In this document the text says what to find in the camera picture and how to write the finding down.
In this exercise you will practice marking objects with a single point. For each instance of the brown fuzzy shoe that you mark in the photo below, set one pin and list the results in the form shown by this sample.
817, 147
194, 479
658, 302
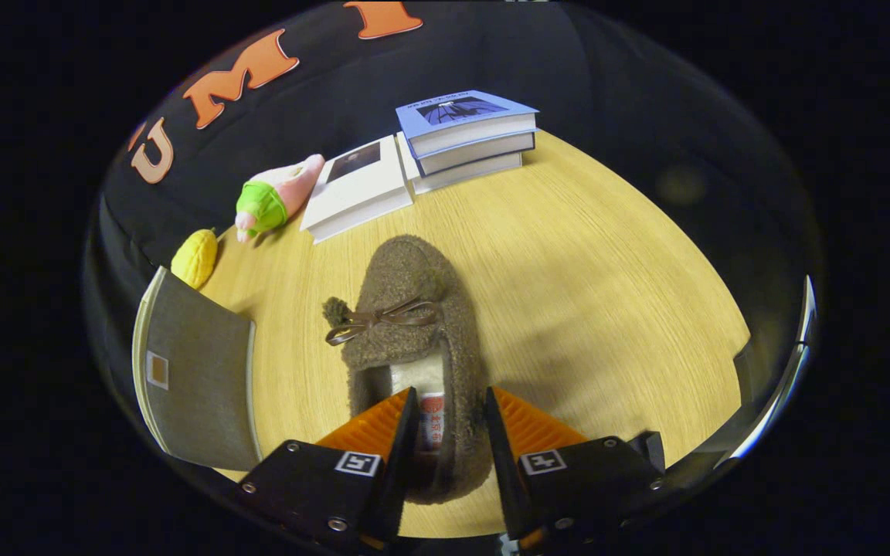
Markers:
406, 270

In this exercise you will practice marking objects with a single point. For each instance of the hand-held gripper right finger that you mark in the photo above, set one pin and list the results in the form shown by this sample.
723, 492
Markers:
503, 479

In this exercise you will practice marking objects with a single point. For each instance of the dark blue book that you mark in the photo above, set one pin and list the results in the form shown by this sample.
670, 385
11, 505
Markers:
484, 158

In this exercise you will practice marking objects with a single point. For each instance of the light blue book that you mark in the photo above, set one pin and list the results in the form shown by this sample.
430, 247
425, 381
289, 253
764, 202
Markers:
453, 108

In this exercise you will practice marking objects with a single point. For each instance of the green and pink plush toy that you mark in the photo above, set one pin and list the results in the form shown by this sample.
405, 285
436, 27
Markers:
263, 205

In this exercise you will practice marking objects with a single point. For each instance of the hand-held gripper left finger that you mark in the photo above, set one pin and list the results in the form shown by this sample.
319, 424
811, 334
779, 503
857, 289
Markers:
402, 463

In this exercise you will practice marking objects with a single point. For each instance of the white thick book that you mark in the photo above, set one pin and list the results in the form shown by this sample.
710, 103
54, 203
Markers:
476, 174

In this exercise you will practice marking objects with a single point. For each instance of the yellow corn toy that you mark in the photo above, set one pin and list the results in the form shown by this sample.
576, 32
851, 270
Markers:
194, 259

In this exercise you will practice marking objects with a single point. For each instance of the grey fabric storage box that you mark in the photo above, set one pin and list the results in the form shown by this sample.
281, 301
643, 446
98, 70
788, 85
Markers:
205, 386

